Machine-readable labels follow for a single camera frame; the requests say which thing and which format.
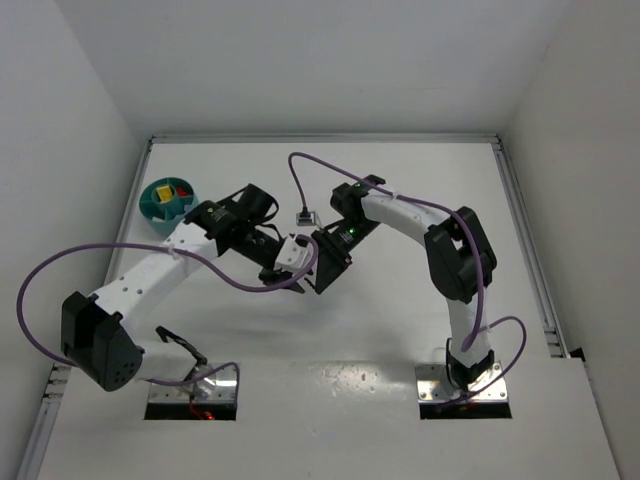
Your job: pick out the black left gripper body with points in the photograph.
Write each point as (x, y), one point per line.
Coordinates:
(276, 275)

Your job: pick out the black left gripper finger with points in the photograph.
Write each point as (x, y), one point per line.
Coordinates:
(285, 282)
(269, 277)

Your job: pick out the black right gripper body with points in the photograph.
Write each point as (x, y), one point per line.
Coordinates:
(331, 261)

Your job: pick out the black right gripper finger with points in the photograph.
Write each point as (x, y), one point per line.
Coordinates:
(327, 248)
(328, 271)

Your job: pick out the yellow lego brick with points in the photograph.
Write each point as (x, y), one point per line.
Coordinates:
(163, 194)

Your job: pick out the black lego plate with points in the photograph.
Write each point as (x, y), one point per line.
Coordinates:
(306, 287)

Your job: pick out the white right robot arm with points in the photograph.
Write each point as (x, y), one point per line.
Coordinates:
(460, 260)

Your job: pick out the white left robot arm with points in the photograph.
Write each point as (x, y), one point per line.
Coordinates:
(97, 331)

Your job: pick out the teal ribbed divided container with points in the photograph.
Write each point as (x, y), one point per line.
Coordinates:
(163, 218)

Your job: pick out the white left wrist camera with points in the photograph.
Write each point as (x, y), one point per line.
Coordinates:
(294, 254)

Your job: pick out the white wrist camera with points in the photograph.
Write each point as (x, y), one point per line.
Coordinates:
(306, 218)
(294, 254)

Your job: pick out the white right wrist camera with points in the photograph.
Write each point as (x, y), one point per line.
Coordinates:
(306, 218)

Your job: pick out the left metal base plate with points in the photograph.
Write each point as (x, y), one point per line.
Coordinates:
(217, 388)

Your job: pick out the metal base plate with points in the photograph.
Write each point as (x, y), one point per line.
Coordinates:
(434, 387)
(217, 388)

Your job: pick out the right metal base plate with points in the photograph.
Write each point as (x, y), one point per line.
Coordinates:
(434, 387)

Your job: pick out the aluminium table frame rail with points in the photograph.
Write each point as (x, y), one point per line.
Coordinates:
(554, 335)

